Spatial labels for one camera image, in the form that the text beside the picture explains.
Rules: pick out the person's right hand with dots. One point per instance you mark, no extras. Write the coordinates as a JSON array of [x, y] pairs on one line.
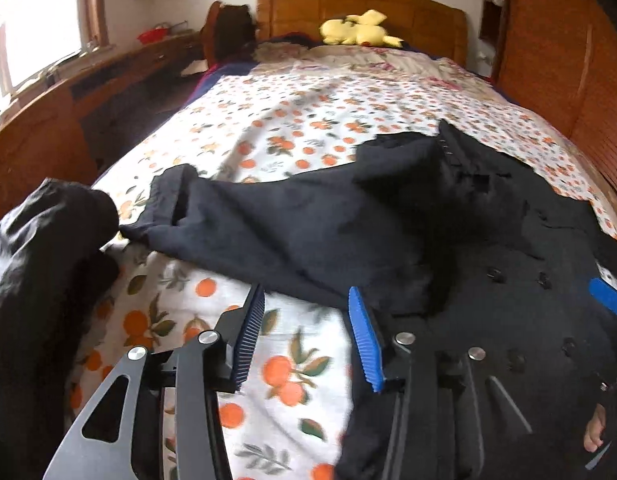
[[593, 434]]

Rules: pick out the folded black garment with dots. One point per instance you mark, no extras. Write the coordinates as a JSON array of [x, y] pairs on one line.
[[52, 272]]

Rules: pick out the wooden louvered wardrobe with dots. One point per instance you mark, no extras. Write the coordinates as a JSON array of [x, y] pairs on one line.
[[559, 59]]

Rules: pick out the black double-breasted coat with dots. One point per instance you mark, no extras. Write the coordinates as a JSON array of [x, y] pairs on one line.
[[463, 246]]

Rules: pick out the wooden bed headboard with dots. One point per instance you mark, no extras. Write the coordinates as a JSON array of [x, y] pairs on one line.
[[426, 25]]

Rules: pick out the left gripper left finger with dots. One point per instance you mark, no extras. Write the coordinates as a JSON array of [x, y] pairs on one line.
[[239, 330]]

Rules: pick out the wooden desk counter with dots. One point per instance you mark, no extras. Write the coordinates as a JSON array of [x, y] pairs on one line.
[[46, 139]]

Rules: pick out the red bowl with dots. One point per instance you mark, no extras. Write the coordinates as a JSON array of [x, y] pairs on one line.
[[153, 35]]

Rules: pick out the yellow Pikachu plush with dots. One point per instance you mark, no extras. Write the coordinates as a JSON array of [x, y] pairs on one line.
[[359, 30]]

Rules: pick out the wooden chair with black bag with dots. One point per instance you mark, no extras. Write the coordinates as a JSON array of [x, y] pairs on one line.
[[226, 31]]

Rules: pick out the floral beige blanket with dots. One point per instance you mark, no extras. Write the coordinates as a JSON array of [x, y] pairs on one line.
[[286, 57]]

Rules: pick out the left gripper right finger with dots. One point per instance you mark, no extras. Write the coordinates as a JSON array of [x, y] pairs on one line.
[[368, 340]]

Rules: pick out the window with wooden frame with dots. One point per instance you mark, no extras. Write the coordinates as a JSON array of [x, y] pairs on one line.
[[36, 35]]

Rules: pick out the orange-print white bedsheet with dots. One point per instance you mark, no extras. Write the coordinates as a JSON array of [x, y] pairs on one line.
[[288, 420]]

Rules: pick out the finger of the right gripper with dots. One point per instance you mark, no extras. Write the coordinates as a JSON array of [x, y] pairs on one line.
[[604, 293]]

